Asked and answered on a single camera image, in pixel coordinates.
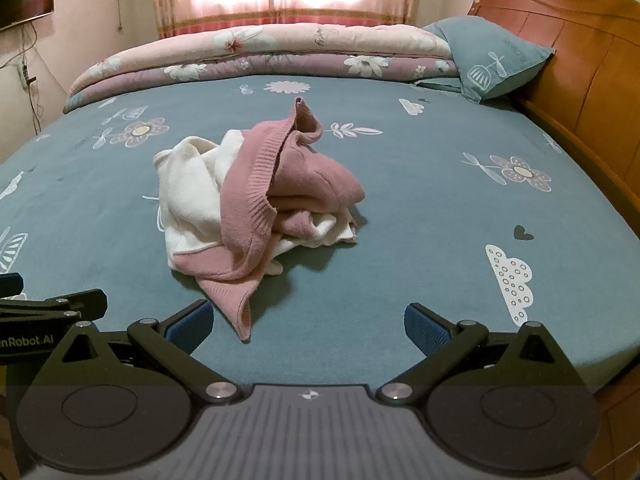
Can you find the teal printed pillow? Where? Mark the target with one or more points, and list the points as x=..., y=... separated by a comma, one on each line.
x=480, y=55

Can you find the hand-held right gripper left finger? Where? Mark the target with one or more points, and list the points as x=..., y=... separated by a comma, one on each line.
x=192, y=327

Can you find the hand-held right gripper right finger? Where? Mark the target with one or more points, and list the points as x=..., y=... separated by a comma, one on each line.
x=425, y=330

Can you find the pink and white knit sweater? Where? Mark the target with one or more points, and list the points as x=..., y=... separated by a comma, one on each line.
x=300, y=175

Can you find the pink patterned window curtain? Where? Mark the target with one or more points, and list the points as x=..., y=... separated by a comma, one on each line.
x=300, y=17

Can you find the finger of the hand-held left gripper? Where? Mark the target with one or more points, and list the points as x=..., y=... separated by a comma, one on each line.
x=75, y=305
x=11, y=285

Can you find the wooden bed headboard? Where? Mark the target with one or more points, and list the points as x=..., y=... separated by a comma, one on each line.
x=590, y=60

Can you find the bed with teal printed sheet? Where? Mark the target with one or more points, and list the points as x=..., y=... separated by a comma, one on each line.
x=425, y=235

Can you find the folded floral quilt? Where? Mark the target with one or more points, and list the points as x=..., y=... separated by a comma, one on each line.
x=250, y=60

